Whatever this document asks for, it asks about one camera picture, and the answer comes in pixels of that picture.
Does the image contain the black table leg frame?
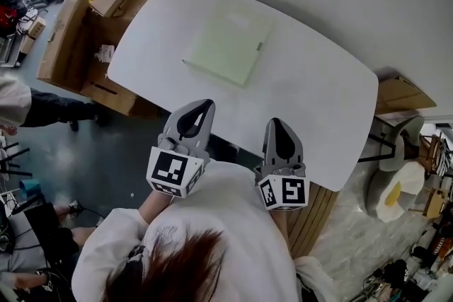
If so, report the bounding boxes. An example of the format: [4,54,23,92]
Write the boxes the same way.
[356,115,398,164]

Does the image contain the wooden rack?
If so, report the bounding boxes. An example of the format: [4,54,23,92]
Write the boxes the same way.
[418,130,453,182]

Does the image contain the white shoes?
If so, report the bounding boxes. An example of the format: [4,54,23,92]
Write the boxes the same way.
[15,7,39,35]

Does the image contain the large brown cardboard box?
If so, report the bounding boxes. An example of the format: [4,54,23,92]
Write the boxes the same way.
[79,0,169,118]

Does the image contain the black white hair scrunchie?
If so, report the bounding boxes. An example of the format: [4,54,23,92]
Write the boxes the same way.
[123,244,147,280]

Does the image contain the red black bag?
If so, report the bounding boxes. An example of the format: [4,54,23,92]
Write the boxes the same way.
[0,4,19,31]

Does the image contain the black chair legs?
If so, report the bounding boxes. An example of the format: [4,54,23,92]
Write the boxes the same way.
[0,140,33,178]

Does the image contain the white paper label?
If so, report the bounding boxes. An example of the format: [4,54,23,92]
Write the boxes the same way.
[94,43,116,64]

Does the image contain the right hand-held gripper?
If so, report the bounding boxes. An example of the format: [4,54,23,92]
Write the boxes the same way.
[253,117,311,211]

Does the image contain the person's white sweatshirt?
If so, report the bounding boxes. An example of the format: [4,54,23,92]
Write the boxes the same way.
[71,156,339,302]

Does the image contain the grey shell chair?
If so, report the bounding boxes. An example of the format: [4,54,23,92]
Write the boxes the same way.
[365,114,426,173]

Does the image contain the yellow wooden stool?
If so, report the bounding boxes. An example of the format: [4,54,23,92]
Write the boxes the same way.
[423,187,451,221]

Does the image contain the flat brown cardboard sheet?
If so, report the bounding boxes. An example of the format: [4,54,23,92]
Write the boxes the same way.
[374,75,438,116]

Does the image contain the person's left forearm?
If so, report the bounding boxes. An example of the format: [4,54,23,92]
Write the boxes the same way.
[105,186,175,252]

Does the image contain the teal bin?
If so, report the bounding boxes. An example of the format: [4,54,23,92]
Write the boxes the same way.
[18,178,44,202]

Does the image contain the tiny cardboard box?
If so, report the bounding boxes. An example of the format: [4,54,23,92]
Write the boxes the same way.
[27,17,47,40]

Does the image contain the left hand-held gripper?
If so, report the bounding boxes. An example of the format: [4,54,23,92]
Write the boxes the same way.
[146,99,217,199]

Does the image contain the wooden slatted panel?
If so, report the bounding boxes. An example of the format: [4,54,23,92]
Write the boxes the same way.
[285,182,338,258]

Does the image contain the long flat cardboard box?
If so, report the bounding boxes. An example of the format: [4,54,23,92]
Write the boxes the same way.
[36,0,91,93]

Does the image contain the light green folder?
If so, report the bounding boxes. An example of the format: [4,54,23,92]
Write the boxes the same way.
[181,0,277,88]

